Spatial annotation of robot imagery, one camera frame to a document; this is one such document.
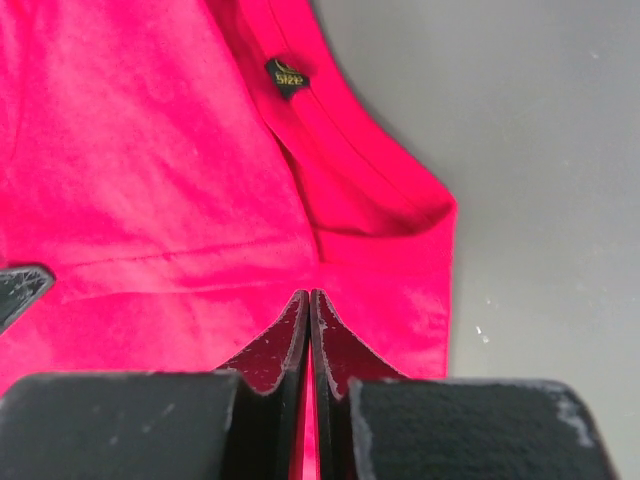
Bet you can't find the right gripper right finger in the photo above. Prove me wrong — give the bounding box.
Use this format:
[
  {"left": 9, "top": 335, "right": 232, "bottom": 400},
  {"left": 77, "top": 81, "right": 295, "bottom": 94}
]
[{"left": 309, "top": 290, "right": 618, "bottom": 479}]

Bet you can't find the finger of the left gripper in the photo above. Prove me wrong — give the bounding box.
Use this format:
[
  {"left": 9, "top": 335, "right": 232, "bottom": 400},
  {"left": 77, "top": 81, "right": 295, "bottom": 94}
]
[{"left": 1, "top": 264, "right": 56, "bottom": 333}]

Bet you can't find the bright pink-red t shirt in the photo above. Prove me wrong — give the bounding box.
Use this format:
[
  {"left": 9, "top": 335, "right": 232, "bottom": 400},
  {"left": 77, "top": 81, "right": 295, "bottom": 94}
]
[{"left": 1, "top": 1, "right": 457, "bottom": 479}]

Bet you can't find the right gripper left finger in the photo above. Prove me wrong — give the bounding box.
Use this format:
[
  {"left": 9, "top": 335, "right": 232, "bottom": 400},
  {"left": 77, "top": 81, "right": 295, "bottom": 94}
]
[{"left": 1, "top": 291, "right": 309, "bottom": 479}]

